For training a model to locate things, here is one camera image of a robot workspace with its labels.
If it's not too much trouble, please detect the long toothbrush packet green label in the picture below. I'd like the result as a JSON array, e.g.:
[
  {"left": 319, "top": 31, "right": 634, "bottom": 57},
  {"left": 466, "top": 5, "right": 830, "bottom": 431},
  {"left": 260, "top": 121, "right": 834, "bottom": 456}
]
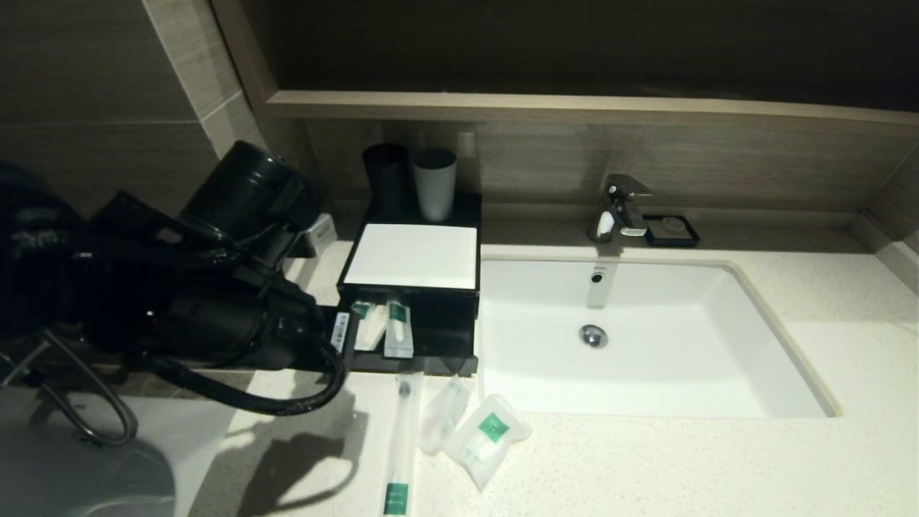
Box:
[{"left": 383, "top": 372, "right": 425, "bottom": 516}]

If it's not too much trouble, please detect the black amenity box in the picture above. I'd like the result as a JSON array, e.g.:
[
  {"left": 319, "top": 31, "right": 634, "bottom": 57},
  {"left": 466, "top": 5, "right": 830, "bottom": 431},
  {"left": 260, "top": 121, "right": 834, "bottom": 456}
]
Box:
[{"left": 337, "top": 191, "right": 483, "bottom": 311}]

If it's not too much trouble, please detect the white sachet with dot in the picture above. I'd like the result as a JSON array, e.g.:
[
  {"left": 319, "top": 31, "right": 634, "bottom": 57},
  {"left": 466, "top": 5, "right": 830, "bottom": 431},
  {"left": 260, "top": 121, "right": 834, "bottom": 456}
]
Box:
[{"left": 352, "top": 300, "right": 389, "bottom": 353}]

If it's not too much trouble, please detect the boxed amenity green label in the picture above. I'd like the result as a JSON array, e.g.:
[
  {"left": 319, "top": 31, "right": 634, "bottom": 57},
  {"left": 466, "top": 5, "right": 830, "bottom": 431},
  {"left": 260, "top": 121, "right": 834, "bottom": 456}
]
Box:
[{"left": 384, "top": 301, "right": 415, "bottom": 359}]

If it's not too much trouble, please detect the white ribbed pad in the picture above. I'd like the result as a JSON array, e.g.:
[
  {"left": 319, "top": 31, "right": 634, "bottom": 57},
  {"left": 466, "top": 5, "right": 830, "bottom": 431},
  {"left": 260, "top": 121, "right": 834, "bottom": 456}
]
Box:
[{"left": 345, "top": 224, "right": 479, "bottom": 291}]

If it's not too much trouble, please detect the small translucent packet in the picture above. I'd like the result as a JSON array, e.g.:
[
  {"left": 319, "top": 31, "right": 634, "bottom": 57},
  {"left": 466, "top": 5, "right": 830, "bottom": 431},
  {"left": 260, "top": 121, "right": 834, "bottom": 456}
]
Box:
[{"left": 419, "top": 375, "right": 471, "bottom": 455}]

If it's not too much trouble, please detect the black cup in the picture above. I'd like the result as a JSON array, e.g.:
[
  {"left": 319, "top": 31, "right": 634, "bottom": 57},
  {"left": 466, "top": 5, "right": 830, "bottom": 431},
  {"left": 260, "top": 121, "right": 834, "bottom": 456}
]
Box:
[{"left": 363, "top": 144, "right": 414, "bottom": 216}]

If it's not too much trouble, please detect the grey cup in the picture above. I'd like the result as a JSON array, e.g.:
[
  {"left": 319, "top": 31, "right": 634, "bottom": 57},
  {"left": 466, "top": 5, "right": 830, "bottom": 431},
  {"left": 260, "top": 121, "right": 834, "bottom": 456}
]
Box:
[{"left": 413, "top": 148, "right": 458, "bottom": 222}]

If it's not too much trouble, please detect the clear packet green label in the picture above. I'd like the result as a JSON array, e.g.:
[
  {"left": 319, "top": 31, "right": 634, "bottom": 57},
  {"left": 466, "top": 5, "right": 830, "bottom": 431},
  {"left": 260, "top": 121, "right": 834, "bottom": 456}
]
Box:
[{"left": 444, "top": 393, "right": 533, "bottom": 491}]

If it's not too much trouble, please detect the grey toilet lid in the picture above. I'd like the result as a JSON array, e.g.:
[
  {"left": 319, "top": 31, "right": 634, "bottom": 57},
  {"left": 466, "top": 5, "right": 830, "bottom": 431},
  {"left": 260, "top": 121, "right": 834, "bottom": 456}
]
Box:
[{"left": 0, "top": 388, "right": 177, "bottom": 517}]

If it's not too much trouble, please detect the chrome faucet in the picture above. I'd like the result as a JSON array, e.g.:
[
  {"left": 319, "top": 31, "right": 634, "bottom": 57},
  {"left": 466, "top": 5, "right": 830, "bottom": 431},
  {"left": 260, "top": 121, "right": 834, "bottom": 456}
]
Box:
[{"left": 589, "top": 174, "right": 654, "bottom": 243}]

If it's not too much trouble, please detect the white sink basin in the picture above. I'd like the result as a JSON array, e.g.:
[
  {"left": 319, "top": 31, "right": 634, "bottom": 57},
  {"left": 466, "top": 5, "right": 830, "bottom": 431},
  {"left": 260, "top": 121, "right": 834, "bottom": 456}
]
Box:
[{"left": 479, "top": 257, "right": 839, "bottom": 419}]

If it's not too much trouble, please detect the black soap dish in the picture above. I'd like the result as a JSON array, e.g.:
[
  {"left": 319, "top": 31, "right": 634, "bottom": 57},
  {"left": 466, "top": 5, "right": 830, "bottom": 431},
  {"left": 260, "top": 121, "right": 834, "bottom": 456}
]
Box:
[{"left": 643, "top": 214, "right": 701, "bottom": 248}]

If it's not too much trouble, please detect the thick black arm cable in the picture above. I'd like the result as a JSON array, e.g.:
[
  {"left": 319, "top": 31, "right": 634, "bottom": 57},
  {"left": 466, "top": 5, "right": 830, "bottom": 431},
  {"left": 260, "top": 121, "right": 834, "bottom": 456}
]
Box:
[{"left": 136, "top": 337, "right": 354, "bottom": 419}]

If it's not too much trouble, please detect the metal hose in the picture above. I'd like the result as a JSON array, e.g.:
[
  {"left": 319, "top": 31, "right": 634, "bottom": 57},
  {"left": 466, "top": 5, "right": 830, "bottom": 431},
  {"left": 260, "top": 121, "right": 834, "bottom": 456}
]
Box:
[{"left": 0, "top": 327, "right": 139, "bottom": 447}]

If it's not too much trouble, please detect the wooden wall ledge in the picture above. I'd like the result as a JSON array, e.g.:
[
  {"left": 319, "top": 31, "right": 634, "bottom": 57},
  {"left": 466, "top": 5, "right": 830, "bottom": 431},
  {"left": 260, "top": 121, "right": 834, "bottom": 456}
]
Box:
[{"left": 267, "top": 90, "right": 919, "bottom": 130}]

